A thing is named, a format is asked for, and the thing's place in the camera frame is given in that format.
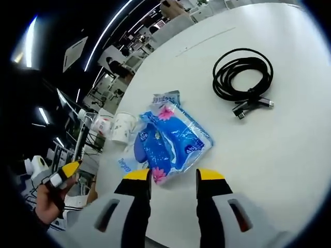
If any ceiling air conditioner vent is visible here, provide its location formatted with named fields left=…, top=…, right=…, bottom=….
left=63, top=36, right=89, bottom=73

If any wide ceiling light strip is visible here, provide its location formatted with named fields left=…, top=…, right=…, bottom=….
left=24, top=15, right=39, bottom=68

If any blue floral plastic packet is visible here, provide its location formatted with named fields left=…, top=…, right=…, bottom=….
left=133, top=103, right=215, bottom=185

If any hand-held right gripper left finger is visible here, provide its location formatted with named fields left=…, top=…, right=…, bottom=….
left=64, top=169, right=153, bottom=248

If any black cable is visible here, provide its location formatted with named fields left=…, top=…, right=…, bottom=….
left=212, top=48, right=275, bottom=121

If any white paper cup green print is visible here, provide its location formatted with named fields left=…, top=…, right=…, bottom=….
left=110, top=111, right=138, bottom=145

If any clear plastic water bottle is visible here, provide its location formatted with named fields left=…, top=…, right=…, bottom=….
left=77, top=108, right=115, bottom=137

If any person's left hand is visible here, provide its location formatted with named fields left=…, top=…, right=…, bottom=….
left=34, top=179, right=77, bottom=224

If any large white chair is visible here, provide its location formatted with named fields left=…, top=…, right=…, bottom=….
left=152, top=15, right=195, bottom=45

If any long thin ceiling light strip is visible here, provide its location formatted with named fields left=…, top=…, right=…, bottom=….
left=84, top=0, right=136, bottom=72

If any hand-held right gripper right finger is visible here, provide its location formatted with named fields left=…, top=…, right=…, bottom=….
left=195, top=167, right=293, bottom=248

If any clear packet with blue sponge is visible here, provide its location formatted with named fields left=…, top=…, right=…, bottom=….
left=117, top=89, right=182, bottom=179

